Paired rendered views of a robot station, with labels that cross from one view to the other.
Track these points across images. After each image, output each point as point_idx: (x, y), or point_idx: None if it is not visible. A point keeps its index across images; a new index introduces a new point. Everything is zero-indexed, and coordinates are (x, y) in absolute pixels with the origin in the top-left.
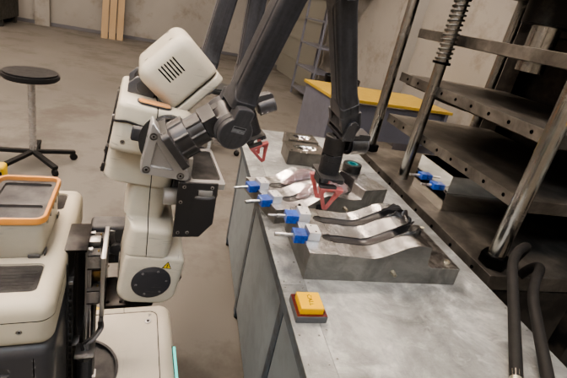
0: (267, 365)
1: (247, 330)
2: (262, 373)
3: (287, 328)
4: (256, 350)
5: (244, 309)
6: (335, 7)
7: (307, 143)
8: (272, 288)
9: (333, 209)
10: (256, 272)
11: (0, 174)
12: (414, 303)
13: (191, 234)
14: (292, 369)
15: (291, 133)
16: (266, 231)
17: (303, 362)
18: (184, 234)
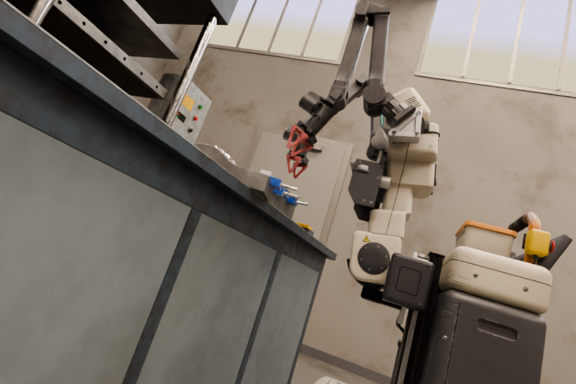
0: (261, 315)
1: (198, 371)
2: (252, 333)
3: (311, 243)
4: (232, 345)
5: (173, 377)
6: (357, 96)
7: None
8: (262, 261)
9: None
10: (219, 288)
11: (524, 235)
12: None
13: (363, 219)
14: (290, 273)
15: None
16: (285, 214)
17: (321, 242)
18: (368, 219)
